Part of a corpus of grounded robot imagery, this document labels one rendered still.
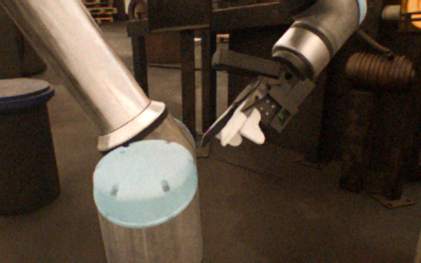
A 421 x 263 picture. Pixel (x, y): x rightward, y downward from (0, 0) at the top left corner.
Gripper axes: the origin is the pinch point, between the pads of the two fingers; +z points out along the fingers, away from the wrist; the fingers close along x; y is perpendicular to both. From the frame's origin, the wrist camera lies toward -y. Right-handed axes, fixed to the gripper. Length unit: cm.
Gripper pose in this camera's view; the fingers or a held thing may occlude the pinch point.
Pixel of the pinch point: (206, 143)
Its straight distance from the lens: 57.8
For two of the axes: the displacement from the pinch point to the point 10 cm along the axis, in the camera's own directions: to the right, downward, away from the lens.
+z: -6.5, 7.4, -2.0
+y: 7.3, 6.7, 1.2
